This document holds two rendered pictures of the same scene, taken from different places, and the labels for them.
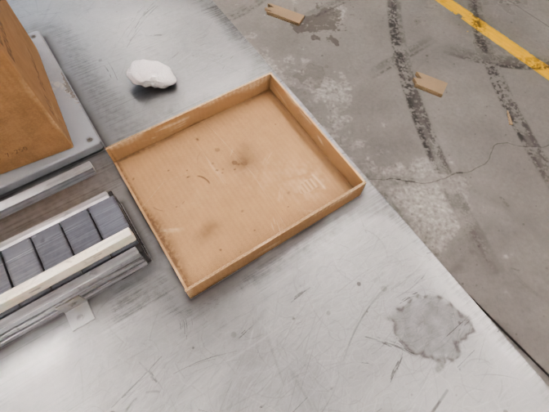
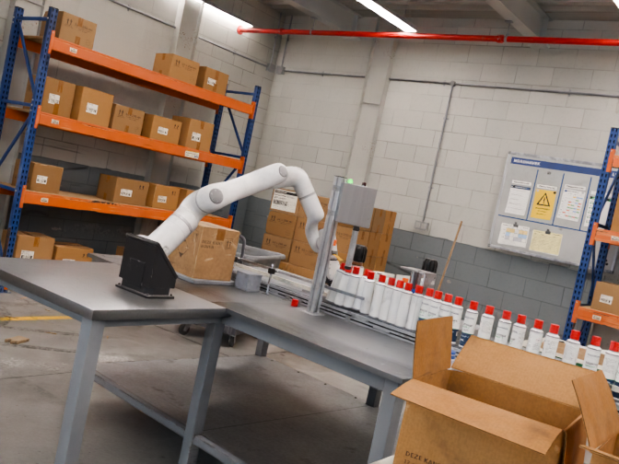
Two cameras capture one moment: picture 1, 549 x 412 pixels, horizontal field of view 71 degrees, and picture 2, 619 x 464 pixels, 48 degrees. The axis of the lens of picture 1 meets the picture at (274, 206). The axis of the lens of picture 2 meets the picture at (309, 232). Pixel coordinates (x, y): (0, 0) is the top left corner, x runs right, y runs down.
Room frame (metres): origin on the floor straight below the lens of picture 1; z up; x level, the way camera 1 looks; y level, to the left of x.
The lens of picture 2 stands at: (0.47, 4.23, 1.38)
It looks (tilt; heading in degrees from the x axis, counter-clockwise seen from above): 3 degrees down; 260
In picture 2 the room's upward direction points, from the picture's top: 12 degrees clockwise
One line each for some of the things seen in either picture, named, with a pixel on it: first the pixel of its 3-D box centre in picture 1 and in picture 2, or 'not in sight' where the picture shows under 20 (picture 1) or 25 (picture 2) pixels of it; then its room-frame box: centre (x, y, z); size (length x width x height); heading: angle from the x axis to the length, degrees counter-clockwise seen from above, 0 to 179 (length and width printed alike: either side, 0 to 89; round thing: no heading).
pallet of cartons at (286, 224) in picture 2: not in sight; (322, 263); (-1.08, -3.03, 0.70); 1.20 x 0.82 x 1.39; 139
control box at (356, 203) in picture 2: not in sight; (354, 204); (-0.31, 0.99, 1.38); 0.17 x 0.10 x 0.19; 3
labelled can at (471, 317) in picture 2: not in sight; (469, 324); (-0.80, 1.47, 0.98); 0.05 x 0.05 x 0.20
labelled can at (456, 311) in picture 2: not in sight; (454, 319); (-0.75, 1.41, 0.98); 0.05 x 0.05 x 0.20
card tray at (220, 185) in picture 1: (235, 172); not in sight; (0.30, 0.06, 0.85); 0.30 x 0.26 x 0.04; 128
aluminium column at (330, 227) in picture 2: not in sight; (326, 245); (-0.22, 0.97, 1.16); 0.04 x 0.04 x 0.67; 38
